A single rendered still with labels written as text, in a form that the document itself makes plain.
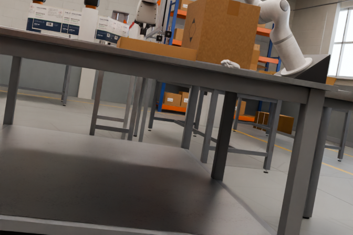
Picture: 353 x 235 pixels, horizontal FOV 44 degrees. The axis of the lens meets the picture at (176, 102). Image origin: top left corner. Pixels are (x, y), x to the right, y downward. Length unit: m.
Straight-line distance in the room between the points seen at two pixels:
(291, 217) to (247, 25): 0.79
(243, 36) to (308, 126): 0.48
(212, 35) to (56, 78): 8.38
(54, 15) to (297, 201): 1.77
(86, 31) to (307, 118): 1.35
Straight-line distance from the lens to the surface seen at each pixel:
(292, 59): 2.55
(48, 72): 10.07
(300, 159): 1.67
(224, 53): 1.86
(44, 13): 2.77
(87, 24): 2.51
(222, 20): 1.86
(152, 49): 1.48
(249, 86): 1.57
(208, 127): 4.09
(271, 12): 2.46
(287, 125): 9.52
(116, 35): 2.88
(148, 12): 2.15
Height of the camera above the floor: 0.76
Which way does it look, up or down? 3 degrees down
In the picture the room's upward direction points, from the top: 9 degrees clockwise
